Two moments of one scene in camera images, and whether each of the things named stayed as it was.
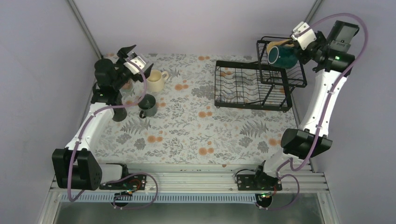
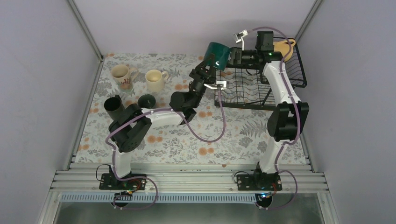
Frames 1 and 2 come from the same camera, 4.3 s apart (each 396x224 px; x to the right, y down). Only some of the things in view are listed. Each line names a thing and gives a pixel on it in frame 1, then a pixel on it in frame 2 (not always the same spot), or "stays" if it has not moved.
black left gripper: (122, 54) → (202, 76)
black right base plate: (259, 182) stays
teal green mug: (282, 56) → (221, 53)
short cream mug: (155, 81) stays
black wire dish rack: (257, 85) stays
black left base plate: (134, 182) stays
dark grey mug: (148, 104) stays
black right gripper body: (304, 59) → (238, 57)
